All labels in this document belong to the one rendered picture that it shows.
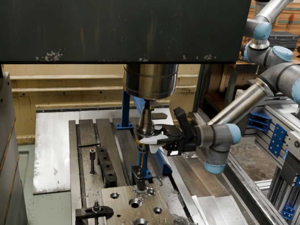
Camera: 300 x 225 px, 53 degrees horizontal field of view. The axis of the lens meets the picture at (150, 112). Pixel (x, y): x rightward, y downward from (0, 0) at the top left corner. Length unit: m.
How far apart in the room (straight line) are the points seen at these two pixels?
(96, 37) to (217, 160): 0.64
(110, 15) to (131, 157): 0.95
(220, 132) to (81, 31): 0.59
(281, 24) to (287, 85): 3.23
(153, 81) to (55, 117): 1.27
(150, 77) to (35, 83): 1.25
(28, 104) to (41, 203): 0.65
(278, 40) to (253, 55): 2.15
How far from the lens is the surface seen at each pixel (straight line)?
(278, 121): 1.83
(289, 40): 4.15
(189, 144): 1.04
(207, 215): 1.51
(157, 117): 1.23
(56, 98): 2.00
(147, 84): 0.81
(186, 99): 2.18
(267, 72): 1.23
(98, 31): 0.70
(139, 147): 0.99
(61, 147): 1.88
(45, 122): 1.99
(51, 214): 1.65
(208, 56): 0.79
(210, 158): 1.11
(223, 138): 1.06
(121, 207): 1.14
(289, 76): 1.16
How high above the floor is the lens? 1.80
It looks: 28 degrees down
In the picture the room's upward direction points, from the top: 5 degrees clockwise
